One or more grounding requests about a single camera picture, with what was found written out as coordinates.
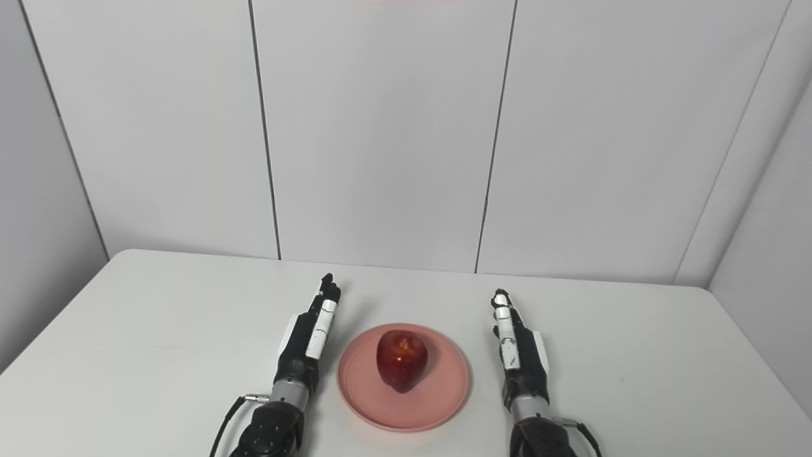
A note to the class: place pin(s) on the red apple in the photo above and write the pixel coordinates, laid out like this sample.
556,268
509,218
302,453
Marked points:
401,358

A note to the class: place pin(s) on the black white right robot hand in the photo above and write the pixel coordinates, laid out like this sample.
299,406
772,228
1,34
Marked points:
523,362

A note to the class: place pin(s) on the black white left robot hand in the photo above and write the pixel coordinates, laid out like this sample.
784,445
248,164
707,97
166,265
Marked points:
304,343

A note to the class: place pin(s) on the pink round plate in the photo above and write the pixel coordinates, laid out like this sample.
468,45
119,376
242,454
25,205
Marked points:
444,393

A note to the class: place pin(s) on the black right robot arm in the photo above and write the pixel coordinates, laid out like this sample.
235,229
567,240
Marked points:
539,438

